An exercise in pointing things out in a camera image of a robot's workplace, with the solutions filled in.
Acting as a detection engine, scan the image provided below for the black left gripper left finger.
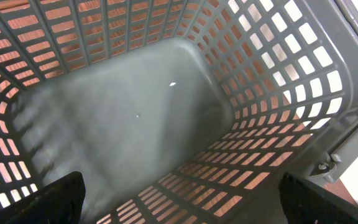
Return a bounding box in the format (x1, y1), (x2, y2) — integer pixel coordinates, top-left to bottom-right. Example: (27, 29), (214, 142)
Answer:
(0, 171), (86, 224)

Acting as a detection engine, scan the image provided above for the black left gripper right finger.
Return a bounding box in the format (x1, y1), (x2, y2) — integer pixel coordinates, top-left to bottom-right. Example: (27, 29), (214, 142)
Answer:
(278, 172), (358, 224)

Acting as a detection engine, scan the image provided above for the grey plastic mesh basket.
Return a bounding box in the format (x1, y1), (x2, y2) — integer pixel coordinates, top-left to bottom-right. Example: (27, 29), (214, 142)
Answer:
(0, 0), (358, 223)

